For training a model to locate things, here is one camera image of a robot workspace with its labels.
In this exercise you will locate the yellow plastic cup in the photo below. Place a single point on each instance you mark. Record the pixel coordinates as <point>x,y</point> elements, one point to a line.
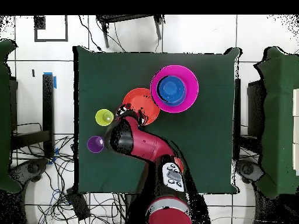
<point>100,117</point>

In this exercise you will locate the light blue translucent bowl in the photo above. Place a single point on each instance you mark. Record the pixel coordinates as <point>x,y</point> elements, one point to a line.
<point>174,104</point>

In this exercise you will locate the dark blue ribbed bowl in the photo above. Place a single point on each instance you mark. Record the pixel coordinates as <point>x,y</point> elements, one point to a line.
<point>171,89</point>

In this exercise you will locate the large pink plastic bowl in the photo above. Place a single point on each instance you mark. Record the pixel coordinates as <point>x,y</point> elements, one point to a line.
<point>191,93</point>

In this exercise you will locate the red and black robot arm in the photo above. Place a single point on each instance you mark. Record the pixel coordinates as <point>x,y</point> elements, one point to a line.
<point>144,144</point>

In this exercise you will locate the red-orange shallow bowl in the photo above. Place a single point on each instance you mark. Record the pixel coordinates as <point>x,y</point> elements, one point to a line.
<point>140,98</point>

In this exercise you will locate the dark green table cloth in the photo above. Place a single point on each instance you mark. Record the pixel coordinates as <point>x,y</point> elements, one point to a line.
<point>105,81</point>

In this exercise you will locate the purple plastic cup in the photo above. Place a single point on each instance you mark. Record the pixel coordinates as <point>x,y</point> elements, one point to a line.
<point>93,144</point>

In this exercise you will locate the blue tape strip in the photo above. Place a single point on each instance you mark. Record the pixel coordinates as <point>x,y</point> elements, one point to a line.
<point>55,81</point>
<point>56,151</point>

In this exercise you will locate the black floor stand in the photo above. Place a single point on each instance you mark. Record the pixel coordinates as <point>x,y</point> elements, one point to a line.
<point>48,105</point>

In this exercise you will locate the orange translucent bowl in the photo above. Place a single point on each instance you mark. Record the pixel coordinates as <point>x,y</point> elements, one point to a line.
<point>179,164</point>

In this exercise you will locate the black metal stool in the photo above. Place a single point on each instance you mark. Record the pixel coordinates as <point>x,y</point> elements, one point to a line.
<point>121,18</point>

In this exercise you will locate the black power strip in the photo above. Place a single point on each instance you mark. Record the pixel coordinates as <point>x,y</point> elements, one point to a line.
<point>78,205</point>

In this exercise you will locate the black floor device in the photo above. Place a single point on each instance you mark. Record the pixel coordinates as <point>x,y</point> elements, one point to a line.
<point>33,168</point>
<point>248,169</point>

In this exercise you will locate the dark green side cloth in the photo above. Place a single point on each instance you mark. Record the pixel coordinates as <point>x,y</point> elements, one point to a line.
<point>278,116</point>
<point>4,116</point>

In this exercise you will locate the white box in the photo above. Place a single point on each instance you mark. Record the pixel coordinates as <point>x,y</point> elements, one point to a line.
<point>296,129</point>
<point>296,102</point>
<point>296,158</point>

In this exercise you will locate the black square frame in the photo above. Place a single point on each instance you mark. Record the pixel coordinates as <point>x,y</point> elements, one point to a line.
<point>39,23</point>

